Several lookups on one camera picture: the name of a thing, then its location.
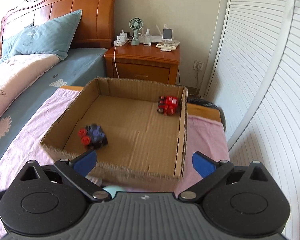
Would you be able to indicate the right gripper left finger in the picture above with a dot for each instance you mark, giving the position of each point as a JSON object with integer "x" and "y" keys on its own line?
{"x": 75, "y": 171}

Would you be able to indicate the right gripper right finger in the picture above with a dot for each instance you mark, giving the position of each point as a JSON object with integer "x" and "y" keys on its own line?
{"x": 212, "y": 174}

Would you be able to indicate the black blue toy train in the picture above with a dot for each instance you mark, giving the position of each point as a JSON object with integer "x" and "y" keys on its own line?
{"x": 93, "y": 136}

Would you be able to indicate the red toy train car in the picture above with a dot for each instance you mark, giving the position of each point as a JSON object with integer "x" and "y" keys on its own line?
{"x": 168, "y": 105}

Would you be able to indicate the teal round case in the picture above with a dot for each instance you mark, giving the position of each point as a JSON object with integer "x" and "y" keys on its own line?
{"x": 113, "y": 190}

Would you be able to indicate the pink cloth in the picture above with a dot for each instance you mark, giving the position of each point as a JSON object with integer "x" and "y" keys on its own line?
{"x": 203, "y": 135}

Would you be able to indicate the open cardboard box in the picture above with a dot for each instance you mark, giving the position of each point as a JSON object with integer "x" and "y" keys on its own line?
{"x": 146, "y": 150}

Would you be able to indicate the blue bed sheet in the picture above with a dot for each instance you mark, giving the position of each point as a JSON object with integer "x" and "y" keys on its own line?
{"x": 79, "y": 68}

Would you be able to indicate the white louvered closet door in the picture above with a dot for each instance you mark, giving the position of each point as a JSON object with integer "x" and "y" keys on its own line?
{"x": 255, "y": 82}

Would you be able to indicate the pink white quilt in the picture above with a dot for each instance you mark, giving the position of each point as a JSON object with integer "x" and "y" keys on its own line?
{"x": 19, "y": 72}

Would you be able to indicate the wooden nightstand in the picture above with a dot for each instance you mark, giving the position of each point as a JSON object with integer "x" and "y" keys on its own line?
{"x": 143, "y": 63}

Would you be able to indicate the blue pillow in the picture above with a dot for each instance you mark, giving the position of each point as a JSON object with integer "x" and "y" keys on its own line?
{"x": 52, "y": 37}

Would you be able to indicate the white power strip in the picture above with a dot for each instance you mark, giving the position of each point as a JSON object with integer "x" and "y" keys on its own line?
{"x": 121, "y": 39}

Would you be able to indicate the small screen device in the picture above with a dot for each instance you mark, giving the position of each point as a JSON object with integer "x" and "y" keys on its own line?
{"x": 167, "y": 34}

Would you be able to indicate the clear spray bottle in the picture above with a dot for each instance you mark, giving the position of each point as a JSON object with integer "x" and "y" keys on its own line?
{"x": 147, "y": 38}

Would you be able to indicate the green desk fan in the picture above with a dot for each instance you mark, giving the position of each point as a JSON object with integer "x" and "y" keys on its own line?
{"x": 135, "y": 24}

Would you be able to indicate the wooden headboard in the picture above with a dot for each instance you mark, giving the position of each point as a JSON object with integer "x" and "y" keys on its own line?
{"x": 95, "y": 30}

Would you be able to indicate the wall power outlet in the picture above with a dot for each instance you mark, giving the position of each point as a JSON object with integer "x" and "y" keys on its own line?
{"x": 198, "y": 65}

